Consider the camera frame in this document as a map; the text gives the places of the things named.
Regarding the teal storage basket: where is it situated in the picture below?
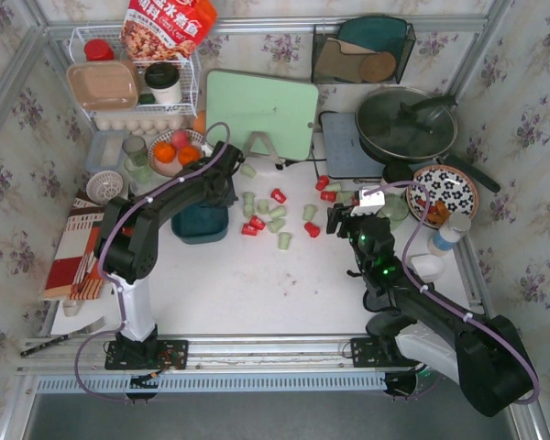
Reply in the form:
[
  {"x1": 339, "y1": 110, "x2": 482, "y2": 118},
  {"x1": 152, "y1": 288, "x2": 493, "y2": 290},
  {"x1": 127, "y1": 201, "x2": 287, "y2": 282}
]
[{"x1": 170, "y1": 203, "x2": 229, "y2": 245}]

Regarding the green capsule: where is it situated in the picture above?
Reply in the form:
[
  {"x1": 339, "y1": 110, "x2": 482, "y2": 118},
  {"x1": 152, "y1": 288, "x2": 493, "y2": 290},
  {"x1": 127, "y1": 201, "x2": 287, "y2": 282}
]
[
  {"x1": 278, "y1": 232, "x2": 292, "y2": 250},
  {"x1": 240, "y1": 164, "x2": 257, "y2": 179},
  {"x1": 302, "y1": 204, "x2": 317, "y2": 222}
]

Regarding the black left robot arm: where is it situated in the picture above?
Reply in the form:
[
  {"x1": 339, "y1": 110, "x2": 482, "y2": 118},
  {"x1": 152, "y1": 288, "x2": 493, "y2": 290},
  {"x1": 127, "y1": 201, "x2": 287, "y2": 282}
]
[{"x1": 94, "y1": 141, "x2": 243, "y2": 369}]

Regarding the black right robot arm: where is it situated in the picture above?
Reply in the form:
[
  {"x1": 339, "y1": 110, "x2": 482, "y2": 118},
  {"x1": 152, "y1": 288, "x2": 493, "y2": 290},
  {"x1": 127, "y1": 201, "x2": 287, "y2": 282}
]
[{"x1": 326, "y1": 203, "x2": 540, "y2": 417}]

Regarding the white strainer basket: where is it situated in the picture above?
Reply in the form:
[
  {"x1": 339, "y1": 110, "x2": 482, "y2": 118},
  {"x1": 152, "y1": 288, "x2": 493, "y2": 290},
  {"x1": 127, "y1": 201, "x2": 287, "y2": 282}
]
[{"x1": 86, "y1": 170, "x2": 124, "y2": 204}]

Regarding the white black-lid coffee cup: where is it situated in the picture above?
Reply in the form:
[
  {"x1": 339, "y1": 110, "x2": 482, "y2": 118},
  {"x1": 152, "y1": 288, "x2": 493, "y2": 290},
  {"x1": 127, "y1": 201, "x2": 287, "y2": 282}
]
[{"x1": 144, "y1": 61, "x2": 182, "y2": 105}]

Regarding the green plastic cup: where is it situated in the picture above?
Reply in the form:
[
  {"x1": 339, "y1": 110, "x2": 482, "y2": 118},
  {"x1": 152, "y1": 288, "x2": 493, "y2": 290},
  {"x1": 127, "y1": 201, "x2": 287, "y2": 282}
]
[{"x1": 377, "y1": 193, "x2": 410, "y2": 232}]

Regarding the orange fruit right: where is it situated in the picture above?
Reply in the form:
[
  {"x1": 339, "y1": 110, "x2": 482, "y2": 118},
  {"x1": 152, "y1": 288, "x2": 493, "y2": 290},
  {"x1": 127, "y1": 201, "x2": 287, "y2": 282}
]
[{"x1": 177, "y1": 145, "x2": 202, "y2": 167}]

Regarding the orange fruit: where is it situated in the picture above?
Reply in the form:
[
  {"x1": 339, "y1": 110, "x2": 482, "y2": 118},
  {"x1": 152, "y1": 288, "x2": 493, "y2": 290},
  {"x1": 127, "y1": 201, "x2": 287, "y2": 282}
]
[
  {"x1": 153, "y1": 141, "x2": 176, "y2": 163},
  {"x1": 177, "y1": 145, "x2": 202, "y2": 167}
]

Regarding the fruit bowl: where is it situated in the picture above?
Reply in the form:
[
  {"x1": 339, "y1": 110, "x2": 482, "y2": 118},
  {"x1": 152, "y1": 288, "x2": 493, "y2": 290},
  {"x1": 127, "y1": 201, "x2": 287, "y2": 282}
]
[{"x1": 148, "y1": 129, "x2": 205, "y2": 177}]

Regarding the red capsule left lower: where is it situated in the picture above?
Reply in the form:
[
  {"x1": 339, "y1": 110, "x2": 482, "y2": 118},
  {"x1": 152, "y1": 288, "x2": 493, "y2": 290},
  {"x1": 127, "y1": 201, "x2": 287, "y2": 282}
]
[{"x1": 241, "y1": 224, "x2": 258, "y2": 237}]

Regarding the red capsule center right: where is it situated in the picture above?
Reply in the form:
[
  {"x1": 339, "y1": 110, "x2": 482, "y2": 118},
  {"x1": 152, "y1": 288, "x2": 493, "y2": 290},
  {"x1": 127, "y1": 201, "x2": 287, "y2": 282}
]
[{"x1": 304, "y1": 222, "x2": 321, "y2": 238}]

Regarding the red apple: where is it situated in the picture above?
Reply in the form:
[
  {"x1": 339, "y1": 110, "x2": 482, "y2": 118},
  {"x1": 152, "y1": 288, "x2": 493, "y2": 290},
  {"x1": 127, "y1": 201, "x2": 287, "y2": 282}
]
[{"x1": 170, "y1": 130, "x2": 190, "y2": 149}]

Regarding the red capsule right middle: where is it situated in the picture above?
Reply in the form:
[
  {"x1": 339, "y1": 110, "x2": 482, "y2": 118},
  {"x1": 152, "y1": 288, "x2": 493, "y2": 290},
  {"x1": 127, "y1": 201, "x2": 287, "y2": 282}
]
[{"x1": 320, "y1": 191, "x2": 337, "y2": 203}]

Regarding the red capsule center top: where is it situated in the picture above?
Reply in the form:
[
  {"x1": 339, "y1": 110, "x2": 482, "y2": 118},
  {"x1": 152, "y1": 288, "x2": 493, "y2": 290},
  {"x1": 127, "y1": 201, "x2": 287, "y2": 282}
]
[{"x1": 270, "y1": 189, "x2": 287, "y2": 204}]

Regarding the orange fruit left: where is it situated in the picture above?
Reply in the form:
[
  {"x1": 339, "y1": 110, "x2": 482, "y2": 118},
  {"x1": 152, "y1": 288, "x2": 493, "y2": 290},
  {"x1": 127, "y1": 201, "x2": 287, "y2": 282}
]
[{"x1": 153, "y1": 141, "x2": 176, "y2": 163}]

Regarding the orange behind board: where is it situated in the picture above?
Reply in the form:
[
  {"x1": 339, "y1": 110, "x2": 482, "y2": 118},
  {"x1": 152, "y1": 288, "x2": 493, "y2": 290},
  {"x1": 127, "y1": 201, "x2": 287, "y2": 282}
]
[{"x1": 192, "y1": 110, "x2": 206, "y2": 134}]

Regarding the white scoop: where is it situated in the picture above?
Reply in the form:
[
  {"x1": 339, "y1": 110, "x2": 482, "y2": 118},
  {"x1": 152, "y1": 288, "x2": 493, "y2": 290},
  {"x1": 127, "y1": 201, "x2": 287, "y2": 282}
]
[{"x1": 410, "y1": 254, "x2": 446, "y2": 282}]

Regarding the black-lid white jar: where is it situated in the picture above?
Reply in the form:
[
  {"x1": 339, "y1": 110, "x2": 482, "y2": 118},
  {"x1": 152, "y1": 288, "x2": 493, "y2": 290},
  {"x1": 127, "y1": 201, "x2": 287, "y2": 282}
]
[{"x1": 380, "y1": 161, "x2": 413, "y2": 196}]

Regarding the red capsule by cooker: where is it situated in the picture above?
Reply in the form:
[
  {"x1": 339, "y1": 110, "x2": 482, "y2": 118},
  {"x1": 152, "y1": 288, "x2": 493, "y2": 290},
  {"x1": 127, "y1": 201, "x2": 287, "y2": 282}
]
[{"x1": 315, "y1": 175, "x2": 330, "y2": 192}]

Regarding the grey induction cooker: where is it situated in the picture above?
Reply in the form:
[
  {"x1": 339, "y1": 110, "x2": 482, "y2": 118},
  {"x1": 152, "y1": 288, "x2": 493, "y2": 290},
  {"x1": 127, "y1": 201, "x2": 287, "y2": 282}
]
[{"x1": 319, "y1": 111, "x2": 384, "y2": 180}]

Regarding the green glass jar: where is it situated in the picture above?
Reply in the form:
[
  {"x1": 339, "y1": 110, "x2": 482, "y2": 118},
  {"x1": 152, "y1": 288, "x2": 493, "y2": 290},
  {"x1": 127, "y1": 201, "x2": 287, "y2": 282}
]
[{"x1": 122, "y1": 136, "x2": 152, "y2": 183}]

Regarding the white bottle grey cap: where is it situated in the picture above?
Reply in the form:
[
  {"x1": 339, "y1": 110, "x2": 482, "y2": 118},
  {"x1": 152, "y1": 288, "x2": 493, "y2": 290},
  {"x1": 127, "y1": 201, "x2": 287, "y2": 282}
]
[{"x1": 427, "y1": 212, "x2": 471, "y2": 257}]

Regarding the floral blue plate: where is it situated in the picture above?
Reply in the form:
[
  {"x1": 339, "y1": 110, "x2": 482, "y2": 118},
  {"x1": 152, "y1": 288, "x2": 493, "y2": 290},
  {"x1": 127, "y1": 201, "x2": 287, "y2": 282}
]
[{"x1": 405, "y1": 165, "x2": 479, "y2": 229}]

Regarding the egg carton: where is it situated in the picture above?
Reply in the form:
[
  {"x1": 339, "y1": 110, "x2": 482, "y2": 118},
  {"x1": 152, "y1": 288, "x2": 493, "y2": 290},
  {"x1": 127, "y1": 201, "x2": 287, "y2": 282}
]
[{"x1": 93, "y1": 115, "x2": 191, "y2": 136}]

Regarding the green cutting board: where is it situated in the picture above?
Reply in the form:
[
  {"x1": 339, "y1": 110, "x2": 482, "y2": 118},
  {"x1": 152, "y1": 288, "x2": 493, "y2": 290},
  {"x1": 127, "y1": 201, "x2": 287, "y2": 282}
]
[{"x1": 204, "y1": 70, "x2": 319, "y2": 161}]

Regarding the black frying pan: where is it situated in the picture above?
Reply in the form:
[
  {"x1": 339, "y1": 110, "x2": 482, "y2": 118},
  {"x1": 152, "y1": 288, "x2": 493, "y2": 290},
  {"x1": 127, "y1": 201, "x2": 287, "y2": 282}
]
[{"x1": 355, "y1": 86, "x2": 501, "y2": 193}]

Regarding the clear food container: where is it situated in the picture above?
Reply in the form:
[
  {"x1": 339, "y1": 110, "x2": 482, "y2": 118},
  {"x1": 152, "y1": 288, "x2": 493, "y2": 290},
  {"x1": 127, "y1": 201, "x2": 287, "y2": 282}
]
[{"x1": 84, "y1": 130, "x2": 128, "y2": 174}]

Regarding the beige plastic tray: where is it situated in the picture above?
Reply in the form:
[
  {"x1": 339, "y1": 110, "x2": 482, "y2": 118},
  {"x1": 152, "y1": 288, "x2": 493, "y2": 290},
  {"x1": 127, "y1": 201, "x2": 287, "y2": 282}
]
[{"x1": 66, "y1": 60, "x2": 141, "y2": 112}]

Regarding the red snack bag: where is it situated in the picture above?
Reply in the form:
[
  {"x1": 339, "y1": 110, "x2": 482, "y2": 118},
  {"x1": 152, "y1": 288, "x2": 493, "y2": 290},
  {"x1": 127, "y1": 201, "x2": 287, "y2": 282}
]
[{"x1": 120, "y1": 0, "x2": 217, "y2": 61}]

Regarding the patterned orange cloth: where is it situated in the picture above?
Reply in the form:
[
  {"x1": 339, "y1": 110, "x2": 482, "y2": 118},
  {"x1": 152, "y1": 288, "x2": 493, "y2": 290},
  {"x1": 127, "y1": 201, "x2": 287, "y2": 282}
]
[{"x1": 42, "y1": 191, "x2": 105, "y2": 301}]

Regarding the round cork coaster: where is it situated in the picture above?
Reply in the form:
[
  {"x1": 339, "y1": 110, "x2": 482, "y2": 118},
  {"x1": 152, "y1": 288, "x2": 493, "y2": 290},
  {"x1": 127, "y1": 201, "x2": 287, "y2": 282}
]
[{"x1": 358, "y1": 51, "x2": 397, "y2": 83}]

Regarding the red lid jar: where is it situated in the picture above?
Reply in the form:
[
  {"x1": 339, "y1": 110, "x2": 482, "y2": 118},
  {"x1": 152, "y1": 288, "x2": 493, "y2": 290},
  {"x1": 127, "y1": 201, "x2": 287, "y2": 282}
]
[{"x1": 83, "y1": 38, "x2": 115, "y2": 61}]

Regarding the black mesh organizer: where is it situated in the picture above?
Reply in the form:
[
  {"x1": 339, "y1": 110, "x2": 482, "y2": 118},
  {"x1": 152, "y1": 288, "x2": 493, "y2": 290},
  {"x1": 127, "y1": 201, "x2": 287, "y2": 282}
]
[{"x1": 311, "y1": 22, "x2": 416, "y2": 84}]

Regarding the teal plate in organizer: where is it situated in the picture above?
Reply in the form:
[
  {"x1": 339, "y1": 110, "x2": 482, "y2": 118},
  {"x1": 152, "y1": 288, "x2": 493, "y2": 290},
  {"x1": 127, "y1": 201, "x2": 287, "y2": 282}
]
[{"x1": 336, "y1": 16, "x2": 409, "y2": 58}]

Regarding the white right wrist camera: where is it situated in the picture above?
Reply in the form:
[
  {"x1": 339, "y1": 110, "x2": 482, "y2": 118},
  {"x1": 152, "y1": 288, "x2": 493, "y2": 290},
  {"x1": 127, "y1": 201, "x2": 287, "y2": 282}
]
[{"x1": 350, "y1": 188, "x2": 386, "y2": 216}]

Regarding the white wire rack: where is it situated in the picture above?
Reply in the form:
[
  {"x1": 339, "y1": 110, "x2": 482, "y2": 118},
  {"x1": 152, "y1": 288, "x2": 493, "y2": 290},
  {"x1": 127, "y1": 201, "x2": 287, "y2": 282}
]
[{"x1": 67, "y1": 25, "x2": 202, "y2": 118}]

